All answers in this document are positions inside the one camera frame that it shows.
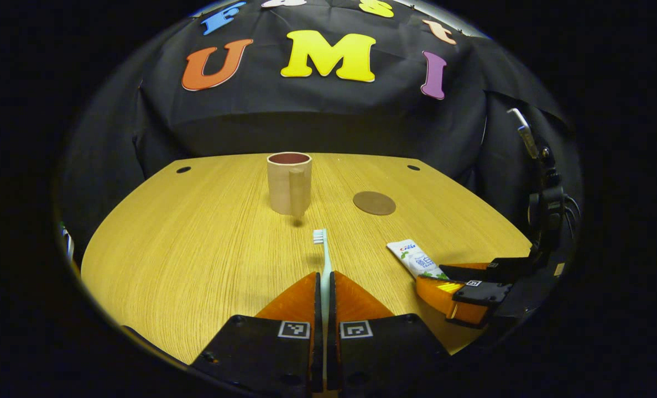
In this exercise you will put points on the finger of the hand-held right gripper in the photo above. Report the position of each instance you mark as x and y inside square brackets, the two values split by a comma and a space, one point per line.
[480, 294]
[500, 268]

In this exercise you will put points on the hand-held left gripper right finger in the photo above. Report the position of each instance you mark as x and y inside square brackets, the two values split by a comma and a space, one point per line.
[384, 348]

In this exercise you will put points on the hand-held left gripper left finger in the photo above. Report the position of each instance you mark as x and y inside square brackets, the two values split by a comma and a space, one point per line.
[262, 354]

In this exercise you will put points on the white toothpaste tube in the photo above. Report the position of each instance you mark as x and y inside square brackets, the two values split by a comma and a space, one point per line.
[414, 257]

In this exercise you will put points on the white toothbrush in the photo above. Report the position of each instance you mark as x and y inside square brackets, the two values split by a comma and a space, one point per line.
[325, 260]

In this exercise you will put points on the round brown coaster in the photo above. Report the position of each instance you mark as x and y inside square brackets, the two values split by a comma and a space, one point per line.
[374, 203]

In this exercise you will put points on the beige cup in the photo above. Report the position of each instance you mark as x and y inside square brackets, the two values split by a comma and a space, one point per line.
[284, 188]

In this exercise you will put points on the colourful background clutter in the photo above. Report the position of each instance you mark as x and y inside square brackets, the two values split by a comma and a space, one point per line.
[67, 243]

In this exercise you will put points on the black backdrop cloth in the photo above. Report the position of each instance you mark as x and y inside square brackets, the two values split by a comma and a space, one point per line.
[328, 121]

